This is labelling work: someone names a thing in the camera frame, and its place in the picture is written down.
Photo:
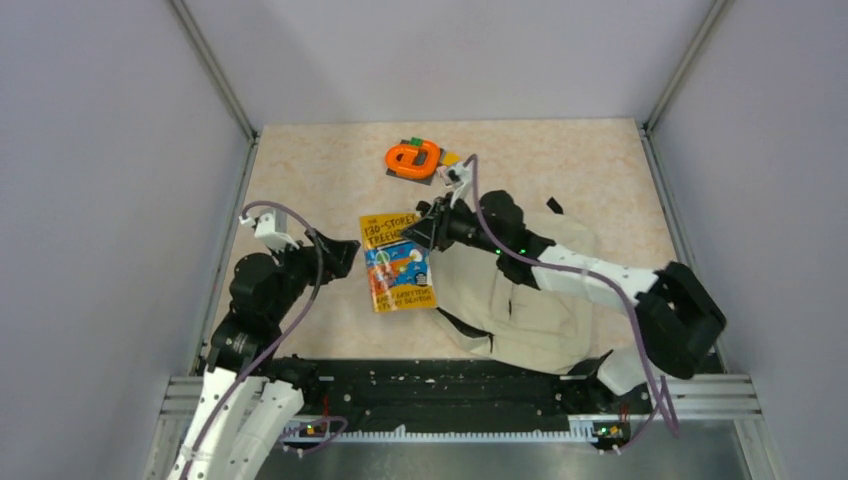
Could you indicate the cream canvas backpack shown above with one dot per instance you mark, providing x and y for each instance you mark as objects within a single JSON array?
[{"x": 487, "y": 315}]

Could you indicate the aluminium frame rail right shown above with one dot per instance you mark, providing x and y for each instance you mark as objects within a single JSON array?
[{"x": 725, "y": 394}]

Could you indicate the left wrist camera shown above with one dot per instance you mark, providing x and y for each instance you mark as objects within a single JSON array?
[{"x": 270, "y": 228}]

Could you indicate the aluminium frame rail left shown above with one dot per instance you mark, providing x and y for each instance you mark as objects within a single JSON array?
[{"x": 208, "y": 133}]

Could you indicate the grey toy base plate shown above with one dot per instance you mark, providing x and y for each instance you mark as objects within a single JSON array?
[{"x": 421, "y": 174}]

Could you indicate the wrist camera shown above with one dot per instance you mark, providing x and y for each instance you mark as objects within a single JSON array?
[
  {"x": 270, "y": 228},
  {"x": 458, "y": 178}
]

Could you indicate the orange plastic toy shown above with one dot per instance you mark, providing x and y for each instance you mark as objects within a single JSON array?
[{"x": 403, "y": 152}]

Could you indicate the yellow treehouse book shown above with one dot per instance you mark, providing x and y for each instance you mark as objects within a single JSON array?
[{"x": 398, "y": 270}]

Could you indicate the aluminium frame rail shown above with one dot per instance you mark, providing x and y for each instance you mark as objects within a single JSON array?
[
  {"x": 208, "y": 133},
  {"x": 725, "y": 394}
]

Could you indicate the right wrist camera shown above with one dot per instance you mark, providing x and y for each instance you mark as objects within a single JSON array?
[{"x": 458, "y": 178}]

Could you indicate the yellow toy block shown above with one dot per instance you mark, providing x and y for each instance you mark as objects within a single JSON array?
[{"x": 450, "y": 158}]

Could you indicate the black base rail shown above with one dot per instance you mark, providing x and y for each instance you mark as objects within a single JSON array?
[{"x": 453, "y": 396}]

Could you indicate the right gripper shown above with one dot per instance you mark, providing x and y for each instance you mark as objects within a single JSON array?
[{"x": 424, "y": 231}]

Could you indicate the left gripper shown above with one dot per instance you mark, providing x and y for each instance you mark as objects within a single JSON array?
[{"x": 329, "y": 259}]

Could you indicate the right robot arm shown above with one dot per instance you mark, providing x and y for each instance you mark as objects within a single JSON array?
[{"x": 675, "y": 320}]

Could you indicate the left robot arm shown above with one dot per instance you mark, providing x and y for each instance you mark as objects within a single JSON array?
[{"x": 249, "y": 398}]

